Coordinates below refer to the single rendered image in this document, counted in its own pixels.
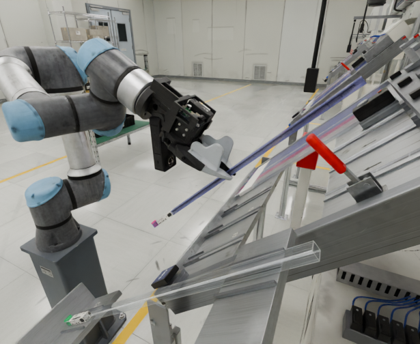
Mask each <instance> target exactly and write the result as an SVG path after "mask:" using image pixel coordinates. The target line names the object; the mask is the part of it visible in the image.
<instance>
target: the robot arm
mask: <svg viewBox="0 0 420 344"><path fill-rule="evenodd" d="M87 77H89V78H90V83H89V93H86V94H82V93H83V91H84V90H83V85H85V84H86V83H87ZM170 83H171V80H169V79H168V78H167V77H166V76H164V77H162V78H153V77H152V76H150V75H149V74H148V73H147V72H145V71H144V70H143V69H142V68H140V67H139V66H138V65H137V64H135V63H134V62H133V61H131V60H130V59H129V58H127V56H125V55H124V54H123V53H121V52H120V50H119V49H118V48H116V47H114V46H112V45H111V44H109V43H108V42H107V41H105V40H103V39H101V38H92V39H90V40H88V41H86V42H85V43H84V44H83V45H82V46H81V47H80V49H79V51H78V53H77V52H76V51H75V50H74V49H73V48H71V47H69V46H58V45H56V46H13V47H9V48H5V49H3V50H2V51H0V90H1V91H2V92H3V95H4V96H5V98H6V100H7V102H4V103H3V104H2V111H3V115H4V117H5V120H6V123H7V125H8V128H9V131H10V133H11V135H12V138H13V139H14V140H15V141H17V142H27V141H41V140H42V139H46V138H50V137H57V136H61V137H62V141H63V144H64V148H65V151H66V155H67V158H68V162H69V165H70V168H69V170H68V171H67V176H68V178H67V179H64V180H63V179H61V178H60V177H56V176H53V177H46V178H43V179H41V180H38V181H36V182H34V183H33V184H32V185H30V186H29V187H28V188H27V189H26V191H25V199H26V204H27V207H28V208H29V211H30V213H31V216H32V219H33V221H34V224H35V226H36V238H35V243H36V246H37V248H38V250H40V251H42V252H45V253H54V252H57V251H61V250H64V249H66V248H68V247H70V246H72V245H73V244H75V243H76V242H77V241H78V240H79V239H80V238H81V236H82V229H81V226H80V224H78V222H77V221H76V220H75V219H74V217H73V216H72V213H71V211H72V210H75V209H78V208H80V207H84V206H86V205H89V204H92V203H95V202H99V201H101V200H103V199H106V198H107V197H108V196H109V195H110V192H111V183H110V179H109V175H108V173H107V171H106V170H105V169H102V168H101V166H100V165H99V164H97V163H96V161H95V158H94V153H93V149H92V144H91V141H90V137H89V132H88V130H92V131H93V132H95V133H96V134H98V135H100V136H102V135H103V136H107V137H112V136H115V135H117V134H118V133H119V132H120V131H121V130H122V128H123V125H124V121H125V119H126V108H127V109H129V110H130V111H131V112H132V113H134V114H135V115H138V116H140V118H141V119H144V120H146V119H149V121H150V132H151V139H152V150H153V157H154V168H155V169H156V170H158V171H162V172H166V171H168V170H169V169H170V168H172V167H174V166H175V165H176V157H177V158H178V159H179V160H181V161H182V162H183V163H185V164H187V165H189V166H190V167H192V168H194V169H197V170H198V171H203V172H204V173H207V174H208V175H213V176H215V177H219V178H222V179H225V180H232V178H233V177H232V176H231V175H230V174H228V173H227V172H226V171H227V170H228V169H230V168H231V167H233V166H232V164H231V163H230V161H229V156H230V154H231V151H232V147H233V145H234V141H233V139H232V138H231V137H229V136H224V137H222V138H220V139H215V138H214V137H212V136H211V135H209V134H206V135H204V134H203V133H204V131H205V130H207V129H208V128H209V127H210V124H211V123H212V118H213V117H214V115H215V113H216V111H215V110H214V109H213V108H212V107H211V106H209V105H208V104H206V103H205V102H204V101H203V100H202V99H201V98H199V97H198V96H196V95H192V96H190V95H186V96H183V95H182V94H181V93H180V92H178V91H177V90H176V89H174V88H173V87H172V86H171V85H170ZM189 99H191V100H189ZM188 100H189V101H188ZM199 101H200V102H201V103H203V104H204V105H205V106H207V107H208V108H209V109H210V110H208V109H207V108H206V107H205V106H204V105H202V104H201V103H199Z"/></svg>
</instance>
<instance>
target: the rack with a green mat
mask: <svg viewBox="0 0 420 344"><path fill-rule="evenodd" d="M143 57H144V64H145V69H143V70H144V71H145V72H147V73H148V74H149V68H148V55H143ZM83 90H84V91H83V93H82V94H86V90H85V86H84V85H83ZM147 127H150V122H149V121H141V120H136V119H135V125H132V126H129V127H127V128H124V129H122V130H121V131H120V132H119V133H118V134H117V135H115V136H112V137H107V136H103V137H99V138H96V137H95V134H94V132H93V131H92V130H89V133H90V141H91V144H92V148H93V151H94V156H95V159H96V163H97V164H99V165H100V166H101V163H100V157H99V154H98V147H100V146H102V145H105V144H107V143H110V142H112V141H115V140H118V139H120V138H122V137H125V136H127V141H128V145H131V142H130V134H132V133H135V132H138V131H140V130H142V129H144V128H147Z"/></svg>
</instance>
